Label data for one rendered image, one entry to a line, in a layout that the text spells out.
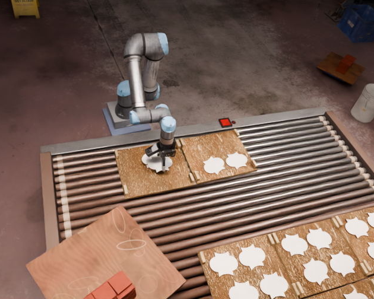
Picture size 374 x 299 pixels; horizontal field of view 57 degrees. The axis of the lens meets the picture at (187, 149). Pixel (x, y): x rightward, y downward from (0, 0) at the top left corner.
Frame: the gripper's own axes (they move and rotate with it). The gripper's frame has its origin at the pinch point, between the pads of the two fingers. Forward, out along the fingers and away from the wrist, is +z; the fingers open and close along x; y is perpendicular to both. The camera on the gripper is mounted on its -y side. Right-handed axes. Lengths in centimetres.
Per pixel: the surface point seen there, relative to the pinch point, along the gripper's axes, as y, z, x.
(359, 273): 84, 4, -89
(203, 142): 33.7, 3.9, 13.5
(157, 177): -3.4, 3.9, -6.7
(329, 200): 95, 5, -45
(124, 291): -36, -21, -73
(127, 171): -19.2, 3.9, 1.2
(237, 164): 48.0, 3.0, -9.2
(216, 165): 34.5, 3.0, -6.7
